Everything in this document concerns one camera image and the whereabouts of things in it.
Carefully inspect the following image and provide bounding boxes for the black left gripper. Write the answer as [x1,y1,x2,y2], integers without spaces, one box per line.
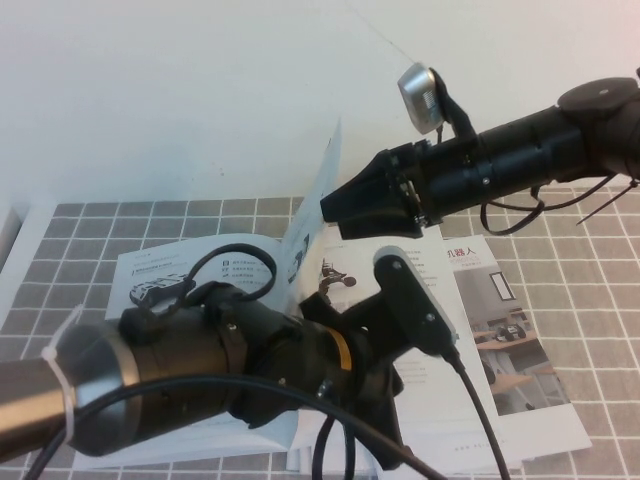
[299,292,416,446]

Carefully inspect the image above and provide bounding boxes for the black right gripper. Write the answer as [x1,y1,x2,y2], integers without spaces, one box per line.
[319,142,442,240]

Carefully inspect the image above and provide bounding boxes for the white product manual book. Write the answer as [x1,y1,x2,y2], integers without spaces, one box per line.
[69,117,501,459]

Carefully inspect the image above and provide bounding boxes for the white booklet stack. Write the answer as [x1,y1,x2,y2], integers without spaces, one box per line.
[287,424,526,480]

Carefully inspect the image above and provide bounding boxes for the brochure with red title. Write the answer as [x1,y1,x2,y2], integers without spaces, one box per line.
[442,234,592,451]

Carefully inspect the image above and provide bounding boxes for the black zip tie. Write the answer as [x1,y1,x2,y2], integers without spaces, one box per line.
[574,179,640,226]

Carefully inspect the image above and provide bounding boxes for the grey white checked tablecloth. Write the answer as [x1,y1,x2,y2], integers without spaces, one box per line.
[0,179,640,480]

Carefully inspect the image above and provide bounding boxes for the white zip tie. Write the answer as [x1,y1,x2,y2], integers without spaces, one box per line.
[42,304,84,444]

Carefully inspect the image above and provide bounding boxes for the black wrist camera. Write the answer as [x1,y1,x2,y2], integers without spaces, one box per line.
[372,243,460,357]

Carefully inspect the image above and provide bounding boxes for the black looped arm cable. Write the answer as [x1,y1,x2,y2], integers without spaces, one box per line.
[172,243,277,311]

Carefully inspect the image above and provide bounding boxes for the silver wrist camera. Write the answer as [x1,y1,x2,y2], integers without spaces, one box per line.
[397,62,446,135]

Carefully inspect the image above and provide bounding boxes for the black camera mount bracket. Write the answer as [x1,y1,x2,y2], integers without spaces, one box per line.
[432,69,477,140]

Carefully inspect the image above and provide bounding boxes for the dark arm cable bundle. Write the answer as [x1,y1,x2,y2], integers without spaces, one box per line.
[479,174,617,236]

